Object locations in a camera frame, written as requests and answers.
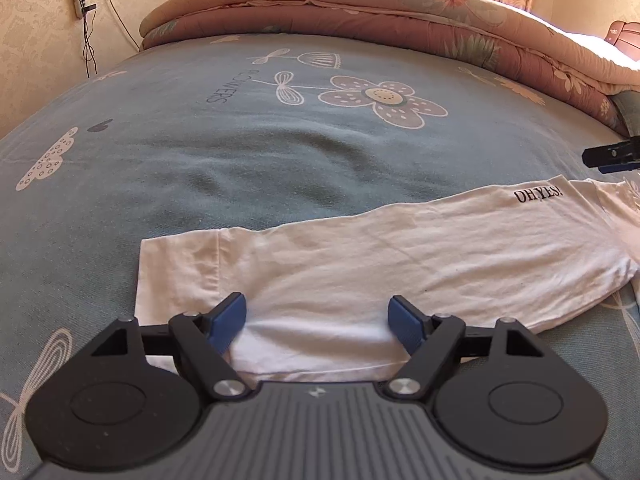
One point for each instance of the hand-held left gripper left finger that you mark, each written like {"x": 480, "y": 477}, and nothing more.
{"x": 230, "y": 322}

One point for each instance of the white long-sleeve shirt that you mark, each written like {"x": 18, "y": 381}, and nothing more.
{"x": 400, "y": 260}

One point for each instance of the wooden headboard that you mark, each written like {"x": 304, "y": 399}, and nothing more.
{"x": 625, "y": 40}

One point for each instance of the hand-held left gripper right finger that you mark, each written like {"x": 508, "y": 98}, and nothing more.
{"x": 405, "y": 325}

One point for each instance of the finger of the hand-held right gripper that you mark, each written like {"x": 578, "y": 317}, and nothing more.
{"x": 620, "y": 167}
{"x": 615, "y": 154}

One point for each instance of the pink floral quilt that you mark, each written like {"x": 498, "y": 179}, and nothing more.
{"x": 350, "y": 15}

